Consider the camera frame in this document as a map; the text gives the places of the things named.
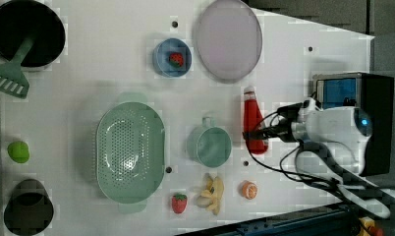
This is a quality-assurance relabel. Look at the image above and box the green round toy fruit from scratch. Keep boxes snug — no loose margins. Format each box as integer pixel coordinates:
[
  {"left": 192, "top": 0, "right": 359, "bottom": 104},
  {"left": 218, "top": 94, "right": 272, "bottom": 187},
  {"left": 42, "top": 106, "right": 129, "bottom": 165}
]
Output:
[{"left": 7, "top": 141, "right": 29, "bottom": 163}]

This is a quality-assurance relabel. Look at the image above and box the green slotted spatula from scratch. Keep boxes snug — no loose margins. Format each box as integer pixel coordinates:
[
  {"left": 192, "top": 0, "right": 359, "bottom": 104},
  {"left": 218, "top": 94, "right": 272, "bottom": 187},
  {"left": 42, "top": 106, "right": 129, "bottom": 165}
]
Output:
[{"left": 0, "top": 35, "right": 34, "bottom": 99}]

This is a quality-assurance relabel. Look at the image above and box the blue bowl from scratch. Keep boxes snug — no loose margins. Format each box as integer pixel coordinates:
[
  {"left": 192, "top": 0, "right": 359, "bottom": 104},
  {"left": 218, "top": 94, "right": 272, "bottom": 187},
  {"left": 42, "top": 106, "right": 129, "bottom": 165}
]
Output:
[{"left": 152, "top": 38, "right": 192, "bottom": 78}]

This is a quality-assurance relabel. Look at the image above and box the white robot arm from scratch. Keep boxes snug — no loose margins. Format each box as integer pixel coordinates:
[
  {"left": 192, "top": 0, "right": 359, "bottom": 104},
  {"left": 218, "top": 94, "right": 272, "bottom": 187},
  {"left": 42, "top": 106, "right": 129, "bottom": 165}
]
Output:
[{"left": 243, "top": 97, "right": 395, "bottom": 219}]

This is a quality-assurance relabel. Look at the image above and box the black pot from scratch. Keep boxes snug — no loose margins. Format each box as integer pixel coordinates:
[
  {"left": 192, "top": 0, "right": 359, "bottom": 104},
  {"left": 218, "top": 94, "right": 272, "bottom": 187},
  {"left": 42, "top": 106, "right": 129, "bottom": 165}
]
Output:
[{"left": 4, "top": 179, "right": 54, "bottom": 236}]

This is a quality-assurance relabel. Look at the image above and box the lilac round plate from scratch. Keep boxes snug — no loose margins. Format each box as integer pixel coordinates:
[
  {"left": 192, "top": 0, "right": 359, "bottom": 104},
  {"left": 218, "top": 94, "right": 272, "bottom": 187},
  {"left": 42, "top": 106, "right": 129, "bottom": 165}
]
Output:
[{"left": 196, "top": 0, "right": 262, "bottom": 81}]

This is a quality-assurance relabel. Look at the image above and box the strawberry toy in bowl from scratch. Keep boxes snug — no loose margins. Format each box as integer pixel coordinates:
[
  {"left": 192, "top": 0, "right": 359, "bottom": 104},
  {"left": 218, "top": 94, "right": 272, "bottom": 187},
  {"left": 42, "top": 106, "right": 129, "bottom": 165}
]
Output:
[{"left": 169, "top": 52, "right": 184, "bottom": 68}]

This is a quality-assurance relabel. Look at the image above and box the strawberry toy on table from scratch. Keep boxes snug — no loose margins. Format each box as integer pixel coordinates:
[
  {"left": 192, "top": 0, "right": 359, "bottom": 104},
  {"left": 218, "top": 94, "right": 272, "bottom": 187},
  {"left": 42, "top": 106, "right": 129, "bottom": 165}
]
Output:
[{"left": 171, "top": 194, "right": 188, "bottom": 214}]

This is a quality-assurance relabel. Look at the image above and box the yellow red emergency button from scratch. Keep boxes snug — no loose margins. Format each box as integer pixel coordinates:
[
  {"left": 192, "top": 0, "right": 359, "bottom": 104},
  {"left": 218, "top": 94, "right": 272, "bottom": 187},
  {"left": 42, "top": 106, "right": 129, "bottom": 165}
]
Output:
[{"left": 358, "top": 217, "right": 384, "bottom": 236}]

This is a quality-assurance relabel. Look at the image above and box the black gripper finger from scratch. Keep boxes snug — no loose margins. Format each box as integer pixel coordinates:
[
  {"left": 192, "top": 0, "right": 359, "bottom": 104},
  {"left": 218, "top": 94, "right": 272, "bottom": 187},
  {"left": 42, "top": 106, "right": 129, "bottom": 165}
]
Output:
[{"left": 243, "top": 128, "right": 277, "bottom": 139}]

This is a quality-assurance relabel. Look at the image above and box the blue metal table frame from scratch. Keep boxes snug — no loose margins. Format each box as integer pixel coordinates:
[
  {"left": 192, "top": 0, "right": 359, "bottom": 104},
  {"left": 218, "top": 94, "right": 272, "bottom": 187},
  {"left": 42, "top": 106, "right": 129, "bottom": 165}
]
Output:
[{"left": 177, "top": 204, "right": 361, "bottom": 236}]

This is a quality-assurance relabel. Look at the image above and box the mint green oval strainer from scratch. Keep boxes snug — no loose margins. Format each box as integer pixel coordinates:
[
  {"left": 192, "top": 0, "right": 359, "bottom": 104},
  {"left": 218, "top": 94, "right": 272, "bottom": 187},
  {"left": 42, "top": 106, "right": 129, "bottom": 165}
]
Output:
[{"left": 95, "top": 92, "right": 165, "bottom": 213}]

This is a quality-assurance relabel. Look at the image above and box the mint green mug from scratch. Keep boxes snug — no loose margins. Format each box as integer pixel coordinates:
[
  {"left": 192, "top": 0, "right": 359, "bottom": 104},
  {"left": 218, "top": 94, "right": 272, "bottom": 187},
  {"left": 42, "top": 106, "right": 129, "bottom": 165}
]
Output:
[{"left": 187, "top": 117, "right": 232, "bottom": 168}]

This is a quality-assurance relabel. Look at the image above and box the orange slice toy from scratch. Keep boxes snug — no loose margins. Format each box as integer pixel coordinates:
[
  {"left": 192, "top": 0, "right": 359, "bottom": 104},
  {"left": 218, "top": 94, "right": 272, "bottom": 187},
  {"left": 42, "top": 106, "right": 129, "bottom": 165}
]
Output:
[{"left": 241, "top": 181, "right": 258, "bottom": 200}]

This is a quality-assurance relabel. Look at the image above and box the peeled banana toy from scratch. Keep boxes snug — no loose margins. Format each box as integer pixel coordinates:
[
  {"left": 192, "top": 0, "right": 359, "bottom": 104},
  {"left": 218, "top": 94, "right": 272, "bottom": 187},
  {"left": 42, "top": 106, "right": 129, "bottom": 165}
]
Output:
[{"left": 197, "top": 177, "right": 224, "bottom": 215}]

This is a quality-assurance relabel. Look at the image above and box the black frying pan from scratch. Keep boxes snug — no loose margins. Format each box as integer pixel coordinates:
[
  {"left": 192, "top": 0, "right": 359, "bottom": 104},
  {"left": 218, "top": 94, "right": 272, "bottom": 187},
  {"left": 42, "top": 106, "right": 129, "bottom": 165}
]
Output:
[{"left": 0, "top": 0, "right": 66, "bottom": 68}]

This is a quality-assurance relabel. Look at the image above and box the red plush ketchup bottle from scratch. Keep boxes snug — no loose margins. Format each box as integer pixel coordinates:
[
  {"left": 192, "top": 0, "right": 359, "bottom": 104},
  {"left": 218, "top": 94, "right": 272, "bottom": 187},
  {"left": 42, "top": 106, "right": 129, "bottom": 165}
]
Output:
[{"left": 244, "top": 86, "right": 268, "bottom": 154}]

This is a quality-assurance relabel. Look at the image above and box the toaster oven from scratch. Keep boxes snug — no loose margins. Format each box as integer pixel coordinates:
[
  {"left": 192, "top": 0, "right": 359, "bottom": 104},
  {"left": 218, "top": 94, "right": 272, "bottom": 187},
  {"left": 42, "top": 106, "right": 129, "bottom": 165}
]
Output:
[{"left": 312, "top": 72, "right": 394, "bottom": 177}]

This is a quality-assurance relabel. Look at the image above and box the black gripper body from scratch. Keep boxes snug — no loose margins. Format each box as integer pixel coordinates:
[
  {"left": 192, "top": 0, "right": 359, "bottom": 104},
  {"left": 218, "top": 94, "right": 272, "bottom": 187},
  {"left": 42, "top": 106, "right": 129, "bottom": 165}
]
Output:
[{"left": 272, "top": 102, "right": 303, "bottom": 143}]

